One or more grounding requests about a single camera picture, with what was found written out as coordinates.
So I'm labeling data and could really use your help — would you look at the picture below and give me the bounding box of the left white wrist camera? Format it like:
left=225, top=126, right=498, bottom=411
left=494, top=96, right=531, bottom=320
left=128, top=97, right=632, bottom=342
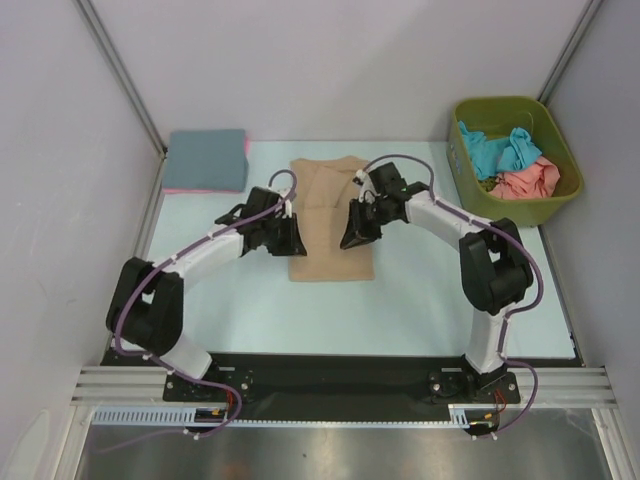
left=277, top=188, right=296, bottom=218

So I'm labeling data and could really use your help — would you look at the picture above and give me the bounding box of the beige t-shirt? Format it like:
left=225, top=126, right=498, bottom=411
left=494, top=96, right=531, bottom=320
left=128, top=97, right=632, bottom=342
left=289, top=156, right=375, bottom=282

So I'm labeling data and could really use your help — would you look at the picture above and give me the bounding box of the dark green patterned garment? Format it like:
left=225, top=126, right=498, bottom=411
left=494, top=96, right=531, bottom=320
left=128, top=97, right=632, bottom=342
left=478, top=176, right=500, bottom=193

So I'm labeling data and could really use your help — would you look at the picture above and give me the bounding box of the left white cable duct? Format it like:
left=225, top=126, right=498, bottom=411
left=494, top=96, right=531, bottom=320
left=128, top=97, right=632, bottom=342
left=92, top=406, right=230, bottom=427

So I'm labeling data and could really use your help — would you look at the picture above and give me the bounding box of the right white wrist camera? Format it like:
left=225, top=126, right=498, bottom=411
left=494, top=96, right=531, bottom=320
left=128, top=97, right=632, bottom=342
left=353, top=169, right=378, bottom=204

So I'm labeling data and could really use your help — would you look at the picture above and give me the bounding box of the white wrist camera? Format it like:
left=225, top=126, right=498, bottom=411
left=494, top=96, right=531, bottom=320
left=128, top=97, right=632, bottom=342
left=353, top=169, right=378, bottom=204
left=277, top=188, right=296, bottom=218

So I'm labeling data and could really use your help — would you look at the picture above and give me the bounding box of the left aluminium corner post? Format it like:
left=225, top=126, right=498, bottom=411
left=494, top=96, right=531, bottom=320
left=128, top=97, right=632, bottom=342
left=74, top=0, right=169, bottom=159

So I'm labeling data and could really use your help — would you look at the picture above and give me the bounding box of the folded pink t-shirt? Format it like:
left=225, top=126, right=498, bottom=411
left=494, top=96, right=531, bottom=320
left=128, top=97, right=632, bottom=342
left=162, top=137, right=251, bottom=196

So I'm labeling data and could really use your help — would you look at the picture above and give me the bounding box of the aluminium extrusion rail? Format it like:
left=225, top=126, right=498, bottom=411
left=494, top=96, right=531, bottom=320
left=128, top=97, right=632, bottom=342
left=71, top=366, right=617, bottom=409

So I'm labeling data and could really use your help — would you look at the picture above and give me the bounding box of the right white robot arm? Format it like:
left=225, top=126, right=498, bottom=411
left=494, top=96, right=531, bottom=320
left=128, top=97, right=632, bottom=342
left=340, top=163, right=534, bottom=401

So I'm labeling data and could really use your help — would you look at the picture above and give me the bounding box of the salmon pink crumpled t-shirt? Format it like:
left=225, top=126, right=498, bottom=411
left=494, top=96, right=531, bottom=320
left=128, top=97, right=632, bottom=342
left=490, top=156, right=560, bottom=200

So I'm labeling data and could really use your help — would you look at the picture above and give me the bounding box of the right aluminium corner post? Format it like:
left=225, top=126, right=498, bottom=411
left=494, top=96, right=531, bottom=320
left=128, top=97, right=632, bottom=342
left=537, top=0, right=606, bottom=105

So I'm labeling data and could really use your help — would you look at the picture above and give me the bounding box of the white cable duct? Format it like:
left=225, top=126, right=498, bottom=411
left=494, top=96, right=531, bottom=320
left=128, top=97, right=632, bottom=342
left=449, top=404, right=500, bottom=428
left=92, top=406, right=230, bottom=427

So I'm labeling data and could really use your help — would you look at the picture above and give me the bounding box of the aluminium corner post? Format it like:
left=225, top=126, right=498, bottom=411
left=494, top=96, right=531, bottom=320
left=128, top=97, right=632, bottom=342
left=74, top=0, right=169, bottom=159
left=537, top=0, right=606, bottom=105

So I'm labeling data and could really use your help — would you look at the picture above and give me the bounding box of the folded grey-blue t-shirt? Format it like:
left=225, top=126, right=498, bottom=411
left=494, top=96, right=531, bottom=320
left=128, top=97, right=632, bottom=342
left=163, top=128, right=251, bottom=194

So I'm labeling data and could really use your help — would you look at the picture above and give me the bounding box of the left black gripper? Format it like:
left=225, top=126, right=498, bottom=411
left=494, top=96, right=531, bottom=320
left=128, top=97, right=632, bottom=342
left=260, top=213, right=306, bottom=257

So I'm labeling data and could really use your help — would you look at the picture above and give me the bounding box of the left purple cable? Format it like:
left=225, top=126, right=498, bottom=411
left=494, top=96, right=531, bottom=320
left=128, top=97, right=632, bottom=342
left=94, top=168, right=301, bottom=454

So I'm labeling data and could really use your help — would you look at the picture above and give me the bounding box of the olive green plastic bin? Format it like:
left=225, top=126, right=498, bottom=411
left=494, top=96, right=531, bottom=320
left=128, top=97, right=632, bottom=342
left=447, top=96, right=584, bottom=227

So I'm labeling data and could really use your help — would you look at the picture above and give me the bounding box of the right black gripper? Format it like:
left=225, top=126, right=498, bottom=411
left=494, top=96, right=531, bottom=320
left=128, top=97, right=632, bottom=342
left=341, top=198, right=398, bottom=249

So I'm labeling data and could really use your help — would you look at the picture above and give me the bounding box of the right white cable duct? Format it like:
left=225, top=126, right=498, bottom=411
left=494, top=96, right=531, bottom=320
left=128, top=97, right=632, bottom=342
left=449, top=404, right=500, bottom=428

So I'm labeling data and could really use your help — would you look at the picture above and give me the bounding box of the teal crumpled t-shirt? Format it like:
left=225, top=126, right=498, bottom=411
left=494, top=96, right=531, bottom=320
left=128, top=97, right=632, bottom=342
left=457, top=121, right=542, bottom=181

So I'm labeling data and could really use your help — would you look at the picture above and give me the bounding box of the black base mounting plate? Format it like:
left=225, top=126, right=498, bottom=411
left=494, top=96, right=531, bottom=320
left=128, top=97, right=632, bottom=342
left=99, top=351, right=584, bottom=422

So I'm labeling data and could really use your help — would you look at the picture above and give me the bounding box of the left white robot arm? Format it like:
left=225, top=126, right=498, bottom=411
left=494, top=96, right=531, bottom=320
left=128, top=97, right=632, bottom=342
left=106, top=187, right=307, bottom=400

